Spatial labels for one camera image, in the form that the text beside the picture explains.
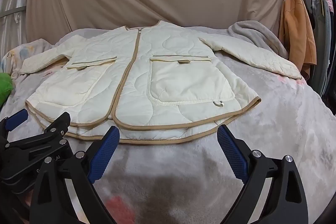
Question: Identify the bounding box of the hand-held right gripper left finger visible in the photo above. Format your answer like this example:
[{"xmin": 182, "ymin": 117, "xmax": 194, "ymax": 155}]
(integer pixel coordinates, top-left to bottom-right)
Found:
[{"xmin": 29, "ymin": 126, "xmax": 121, "ymax": 224}]

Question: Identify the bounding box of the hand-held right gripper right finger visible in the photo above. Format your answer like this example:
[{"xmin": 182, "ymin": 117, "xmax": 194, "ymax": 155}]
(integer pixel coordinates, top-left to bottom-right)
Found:
[{"xmin": 217, "ymin": 124, "xmax": 310, "ymax": 224}]

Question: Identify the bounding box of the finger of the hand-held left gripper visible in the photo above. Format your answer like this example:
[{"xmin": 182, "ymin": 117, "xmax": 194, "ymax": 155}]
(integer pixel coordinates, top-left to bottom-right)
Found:
[
  {"xmin": 5, "ymin": 112, "xmax": 72, "ymax": 159},
  {"xmin": 0, "ymin": 109, "xmax": 29, "ymax": 145}
]

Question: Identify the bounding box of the white quilted pillow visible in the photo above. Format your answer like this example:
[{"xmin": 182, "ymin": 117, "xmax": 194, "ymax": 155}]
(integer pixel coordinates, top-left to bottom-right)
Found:
[{"xmin": 19, "ymin": 20, "xmax": 302, "ymax": 145}]

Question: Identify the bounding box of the green cloth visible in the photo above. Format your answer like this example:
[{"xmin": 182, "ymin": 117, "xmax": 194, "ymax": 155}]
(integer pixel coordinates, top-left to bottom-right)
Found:
[{"xmin": 0, "ymin": 72, "xmax": 13, "ymax": 106}]

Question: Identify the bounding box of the floral grey blanket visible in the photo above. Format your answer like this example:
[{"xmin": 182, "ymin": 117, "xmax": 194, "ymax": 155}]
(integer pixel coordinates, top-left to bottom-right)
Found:
[{"xmin": 0, "ymin": 38, "xmax": 336, "ymax": 224}]

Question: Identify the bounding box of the white curtain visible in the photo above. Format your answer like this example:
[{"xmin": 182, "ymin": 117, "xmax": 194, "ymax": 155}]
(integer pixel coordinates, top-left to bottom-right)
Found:
[{"xmin": 0, "ymin": 0, "xmax": 34, "ymax": 56}]

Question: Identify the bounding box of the grey fleece cloth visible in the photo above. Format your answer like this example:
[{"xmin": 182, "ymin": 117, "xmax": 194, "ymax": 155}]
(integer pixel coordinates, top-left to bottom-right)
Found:
[{"xmin": 228, "ymin": 21, "xmax": 289, "ymax": 59}]

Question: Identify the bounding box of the orange hanging garment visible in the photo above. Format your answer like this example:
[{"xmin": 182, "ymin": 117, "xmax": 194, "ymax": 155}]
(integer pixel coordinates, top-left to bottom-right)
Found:
[{"xmin": 278, "ymin": 0, "xmax": 317, "ymax": 80}]

